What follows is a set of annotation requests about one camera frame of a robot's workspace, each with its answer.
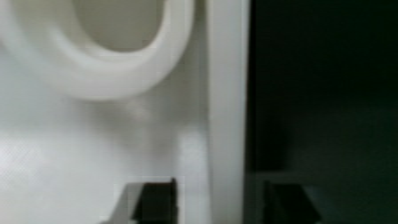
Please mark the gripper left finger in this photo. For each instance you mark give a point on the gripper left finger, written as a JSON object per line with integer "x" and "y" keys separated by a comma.
{"x": 146, "y": 204}

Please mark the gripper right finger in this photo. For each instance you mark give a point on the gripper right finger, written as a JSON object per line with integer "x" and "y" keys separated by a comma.
{"x": 288, "y": 208}

